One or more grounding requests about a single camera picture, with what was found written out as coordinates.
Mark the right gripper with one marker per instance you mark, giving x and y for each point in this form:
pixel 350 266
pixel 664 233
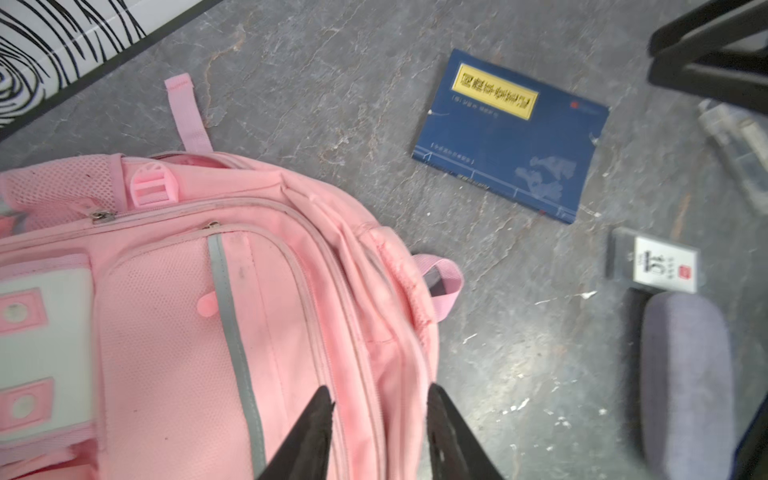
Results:
pixel 693 54

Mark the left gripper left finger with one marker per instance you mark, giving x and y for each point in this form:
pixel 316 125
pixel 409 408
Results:
pixel 305 452

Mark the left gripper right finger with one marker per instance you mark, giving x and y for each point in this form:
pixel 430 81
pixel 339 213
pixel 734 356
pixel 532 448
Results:
pixel 455 453

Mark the blue book yellow label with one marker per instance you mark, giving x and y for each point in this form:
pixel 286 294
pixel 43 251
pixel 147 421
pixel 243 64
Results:
pixel 519 138

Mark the pink student backpack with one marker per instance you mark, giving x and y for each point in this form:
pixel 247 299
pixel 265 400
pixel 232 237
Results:
pixel 171 317

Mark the small black white card box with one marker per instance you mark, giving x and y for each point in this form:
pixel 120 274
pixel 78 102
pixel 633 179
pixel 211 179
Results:
pixel 652 264

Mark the purple glasses case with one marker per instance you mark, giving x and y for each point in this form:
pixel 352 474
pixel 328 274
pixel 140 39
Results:
pixel 686 388

